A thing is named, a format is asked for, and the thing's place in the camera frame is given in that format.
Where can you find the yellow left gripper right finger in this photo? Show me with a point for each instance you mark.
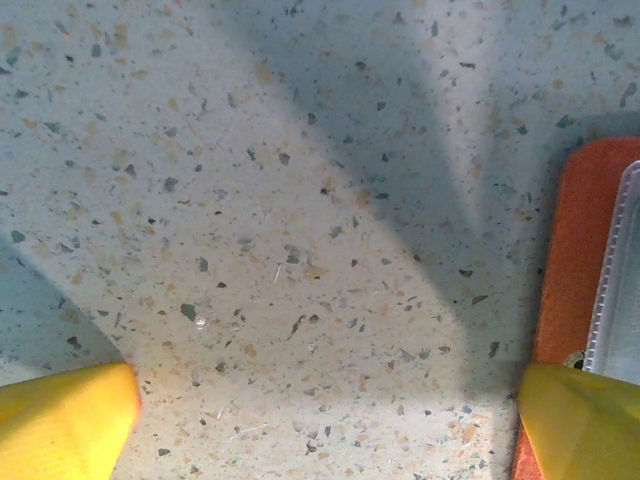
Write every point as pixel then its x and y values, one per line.
pixel 585 430

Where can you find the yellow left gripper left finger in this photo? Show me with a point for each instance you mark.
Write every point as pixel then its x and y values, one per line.
pixel 55 430

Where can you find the orange leather card holder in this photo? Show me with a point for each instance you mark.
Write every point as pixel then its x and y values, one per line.
pixel 575 250

